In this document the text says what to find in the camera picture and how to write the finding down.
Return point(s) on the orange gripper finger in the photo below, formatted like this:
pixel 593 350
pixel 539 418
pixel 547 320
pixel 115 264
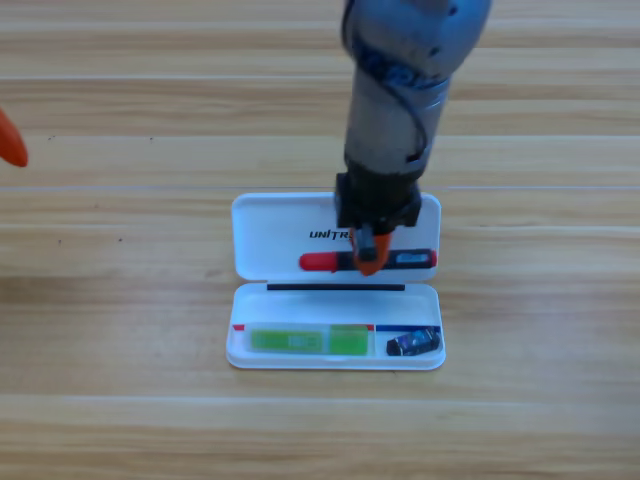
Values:
pixel 12 145

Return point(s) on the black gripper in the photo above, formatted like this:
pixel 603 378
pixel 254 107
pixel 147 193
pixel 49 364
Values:
pixel 375 202

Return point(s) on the red and black marker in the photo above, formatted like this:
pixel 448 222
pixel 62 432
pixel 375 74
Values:
pixel 320 261

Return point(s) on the black eraser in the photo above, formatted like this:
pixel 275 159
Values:
pixel 415 342

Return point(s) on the green highlighter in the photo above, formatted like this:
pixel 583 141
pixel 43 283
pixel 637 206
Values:
pixel 300 341

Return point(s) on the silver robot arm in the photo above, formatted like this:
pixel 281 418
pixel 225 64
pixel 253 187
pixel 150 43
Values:
pixel 395 50

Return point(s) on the white Unitree pencil case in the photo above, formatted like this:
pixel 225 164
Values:
pixel 280 235

